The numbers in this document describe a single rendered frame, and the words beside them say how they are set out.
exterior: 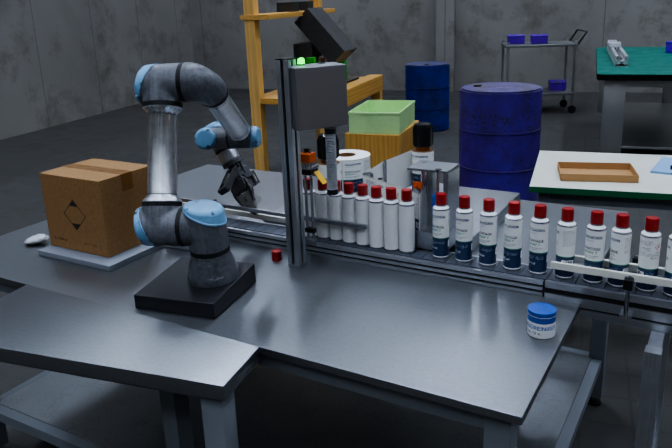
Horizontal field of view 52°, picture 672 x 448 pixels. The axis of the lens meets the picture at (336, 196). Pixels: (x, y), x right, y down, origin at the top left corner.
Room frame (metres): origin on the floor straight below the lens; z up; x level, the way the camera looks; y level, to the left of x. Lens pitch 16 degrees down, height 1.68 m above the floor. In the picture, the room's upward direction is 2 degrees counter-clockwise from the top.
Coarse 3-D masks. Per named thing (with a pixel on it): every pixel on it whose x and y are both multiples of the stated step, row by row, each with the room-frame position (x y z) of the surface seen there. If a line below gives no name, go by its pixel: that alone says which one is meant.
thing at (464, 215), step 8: (464, 200) 1.94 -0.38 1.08; (464, 208) 1.94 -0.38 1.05; (456, 216) 1.95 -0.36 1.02; (464, 216) 1.93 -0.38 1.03; (472, 216) 1.94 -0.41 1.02; (456, 224) 1.95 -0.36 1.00; (464, 224) 1.93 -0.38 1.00; (472, 224) 1.94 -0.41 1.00; (456, 232) 1.95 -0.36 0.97; (464, 232) 1.93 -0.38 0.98; (472, 232) 1.95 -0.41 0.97; (456, 240) 1.95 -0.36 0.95; (464, 240) 1.93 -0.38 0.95; (472, 240) 1.95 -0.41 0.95; (456, 248) 1.95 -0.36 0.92; (464, 248) 1.93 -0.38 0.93; (456, 256) 1.95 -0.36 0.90; (464, 256) 1.93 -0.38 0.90
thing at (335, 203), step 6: (342, 192) 2.19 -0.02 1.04; (330, 198) 2.17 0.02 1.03; (336, 198) 2.16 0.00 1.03; (330, 204) 2.17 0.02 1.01; (336, 204) 2.16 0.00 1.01; (330, 210) 2.17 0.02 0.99; (336, 210) 2.16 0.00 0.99; (330, 216) 2.17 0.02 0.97; (336, 216) 2.16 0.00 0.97; (330, 228) 2.18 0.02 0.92; (336, 228) 2.16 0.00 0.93; (342, 228) 2.17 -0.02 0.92; (330, 234) 2.18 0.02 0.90; (336, 234) 2.16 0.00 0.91; (342, 234) 2.17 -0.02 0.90; (336, 240) 2.16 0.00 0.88; (342, 240) 2.17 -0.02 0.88
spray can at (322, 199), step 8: (320, 184) 2.20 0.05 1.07; (320, 192) 2.20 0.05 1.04; (320, 200) 2.19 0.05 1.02; (328, 200) 2.20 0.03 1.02; (320, 208) 2.19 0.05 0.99; (328, 208) 2.20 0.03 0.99; (320, 216) 2.19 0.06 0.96; (328, 216) 2.20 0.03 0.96; (320, 224) 2.19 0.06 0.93; (328, 224) 2.19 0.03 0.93; (320, 232) 2.19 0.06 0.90; (328, 232) 2.19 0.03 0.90
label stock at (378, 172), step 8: (376, 168) 2.45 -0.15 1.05; (376, 176) 2.45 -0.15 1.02; (368, 184) 2.30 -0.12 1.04; (376, 184) 2.26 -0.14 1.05; (384, 184) 2.22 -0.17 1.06; (368, 192) 2.30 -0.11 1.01; (384, 192) 2.22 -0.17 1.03; (400, 192) 2.15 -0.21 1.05; (424, 192) 2.13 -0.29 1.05; (400, 200) 2.15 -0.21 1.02; (416, 200) 2.07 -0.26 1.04; (424, 200) 2.13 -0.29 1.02; (416, 208) 2.07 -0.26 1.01; (424, 208) 2.13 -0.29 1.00; (416, 216) 2.07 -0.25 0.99; (424, 216) 2.13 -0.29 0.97; (416, 224) 2.07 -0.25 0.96
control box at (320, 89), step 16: (320, 64) 2.11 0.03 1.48; (336, 64) 2.10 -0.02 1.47; (304, 80) 2.04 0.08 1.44; (320, 80) 2.07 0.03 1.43; (336, 80) 2.09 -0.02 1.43; (304, 96) 2.04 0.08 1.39; (320, 96) 2.07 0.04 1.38; (336, 96) 2.09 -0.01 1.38; (304, 112) 2.04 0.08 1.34; (320, 112) 2.06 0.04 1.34; (336, 112) 2.09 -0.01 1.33; (304, 128) 2.04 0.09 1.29; (320, 128) 2.07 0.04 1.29
